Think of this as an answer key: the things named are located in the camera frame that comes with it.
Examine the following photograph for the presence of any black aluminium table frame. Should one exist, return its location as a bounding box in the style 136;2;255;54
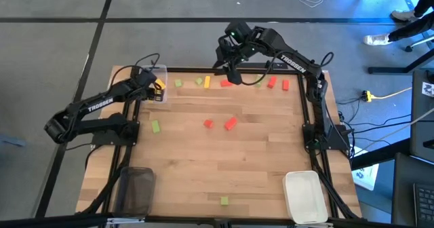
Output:
77;63;362;222

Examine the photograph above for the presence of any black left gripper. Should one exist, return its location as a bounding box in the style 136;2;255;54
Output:
137;68;165;102

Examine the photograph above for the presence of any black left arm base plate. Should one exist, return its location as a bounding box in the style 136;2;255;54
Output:
90;120;140;147

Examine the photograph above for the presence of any yellow extension cord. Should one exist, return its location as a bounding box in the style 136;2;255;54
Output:
361;87;413;102

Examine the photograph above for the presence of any office chair base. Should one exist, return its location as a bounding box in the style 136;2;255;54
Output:
404;34;434;53

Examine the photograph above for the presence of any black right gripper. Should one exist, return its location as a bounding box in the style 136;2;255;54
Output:
212;34;250;86

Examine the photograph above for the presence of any white marker tag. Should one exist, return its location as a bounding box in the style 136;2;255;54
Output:
421;81;434;98

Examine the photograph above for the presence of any person's leg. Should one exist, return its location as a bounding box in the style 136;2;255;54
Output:
412;0;434;18
387;12;434;43

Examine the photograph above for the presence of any beige floor cable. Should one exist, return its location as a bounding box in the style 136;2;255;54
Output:
352;106;434;156

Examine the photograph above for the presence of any white plastic bin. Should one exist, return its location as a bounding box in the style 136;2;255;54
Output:
282;170;330;225

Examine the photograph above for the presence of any black keyboard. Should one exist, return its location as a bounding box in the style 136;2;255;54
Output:
412;182;434;228

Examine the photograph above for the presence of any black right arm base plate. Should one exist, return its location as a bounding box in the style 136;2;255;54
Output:
302;123;351;151

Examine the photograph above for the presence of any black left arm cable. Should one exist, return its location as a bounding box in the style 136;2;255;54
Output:
110;53;161;86

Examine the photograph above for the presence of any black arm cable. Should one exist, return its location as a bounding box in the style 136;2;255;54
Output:
110;53;161;86
241;51;335;86

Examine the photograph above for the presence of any dark desk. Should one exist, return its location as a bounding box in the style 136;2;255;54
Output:
391;152;434;228

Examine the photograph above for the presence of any person's white shoe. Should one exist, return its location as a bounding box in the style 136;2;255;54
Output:
363;33;393;47
390;9;420;22

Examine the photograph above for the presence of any clear plastic bin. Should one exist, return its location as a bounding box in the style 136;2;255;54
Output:
137;64;169;104

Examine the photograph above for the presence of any white printed paper sheet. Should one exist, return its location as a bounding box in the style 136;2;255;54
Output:
351;145;380;192

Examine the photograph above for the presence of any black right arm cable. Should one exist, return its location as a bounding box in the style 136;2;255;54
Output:
241;51;335;86

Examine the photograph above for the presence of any black diagonal bar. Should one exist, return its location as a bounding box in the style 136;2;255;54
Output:
350;138;412;171

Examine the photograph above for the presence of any dark translucent plastic bin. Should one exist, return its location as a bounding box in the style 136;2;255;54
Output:
113;166;157;219

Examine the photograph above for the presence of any black floor stand base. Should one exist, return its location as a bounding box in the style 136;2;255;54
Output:
368;50;434;75

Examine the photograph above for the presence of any black equipment case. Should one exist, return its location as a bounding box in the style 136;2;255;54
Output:
409;69;434;163

